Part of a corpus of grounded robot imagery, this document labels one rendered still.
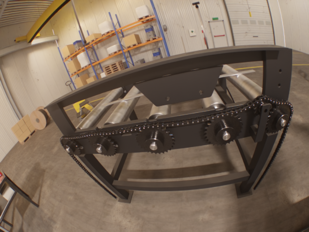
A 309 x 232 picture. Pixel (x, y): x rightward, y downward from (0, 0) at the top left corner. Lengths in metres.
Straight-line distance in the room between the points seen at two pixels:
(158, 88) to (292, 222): 1.51
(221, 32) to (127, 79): 9.65
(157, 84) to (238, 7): 10.63
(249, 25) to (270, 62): 10.53
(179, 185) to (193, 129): 0.53
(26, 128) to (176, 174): 7.29
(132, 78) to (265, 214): 1.41
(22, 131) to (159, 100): 7.43
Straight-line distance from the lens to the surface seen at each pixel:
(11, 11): 11.98
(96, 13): 11.53
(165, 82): 0.48
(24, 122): 7.75
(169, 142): 0.55
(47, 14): 9.84
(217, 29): 9.93
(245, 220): 1.29
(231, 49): 0.42
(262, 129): 0.60
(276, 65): 0.61
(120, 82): 0.53
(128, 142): 0.67
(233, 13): 10.61
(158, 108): 0.67
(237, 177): 1.02
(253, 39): 11.19
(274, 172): 1.57
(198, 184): 0.98
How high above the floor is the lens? 1.22
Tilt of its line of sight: 30 degrees down
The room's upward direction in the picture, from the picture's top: 19 degrees counter-clockwise
